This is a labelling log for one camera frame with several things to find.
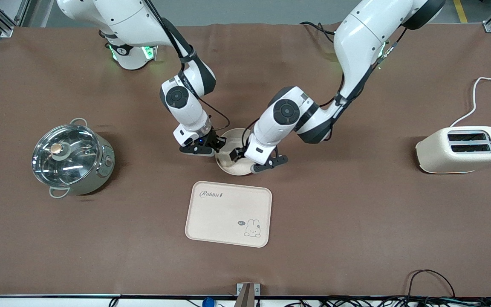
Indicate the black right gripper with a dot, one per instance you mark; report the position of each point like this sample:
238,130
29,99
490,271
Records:
216,140

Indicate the round cream plate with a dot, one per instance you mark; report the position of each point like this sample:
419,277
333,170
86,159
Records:
230,167

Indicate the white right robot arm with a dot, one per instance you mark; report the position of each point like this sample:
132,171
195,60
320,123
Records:
122,17

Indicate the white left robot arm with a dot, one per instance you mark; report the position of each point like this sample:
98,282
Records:
356,38

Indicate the cream rabbit print tray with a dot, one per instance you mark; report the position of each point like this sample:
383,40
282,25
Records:
220,217

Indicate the grey electric cooking pot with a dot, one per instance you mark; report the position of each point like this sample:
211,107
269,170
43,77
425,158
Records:
100,170

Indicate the blue round cap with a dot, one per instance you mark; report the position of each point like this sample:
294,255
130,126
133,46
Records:
208,302

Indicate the cream two-slot toaster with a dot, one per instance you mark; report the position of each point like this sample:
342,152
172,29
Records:
441,153

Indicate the grey metal bracket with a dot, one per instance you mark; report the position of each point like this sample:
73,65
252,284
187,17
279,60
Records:
247,296

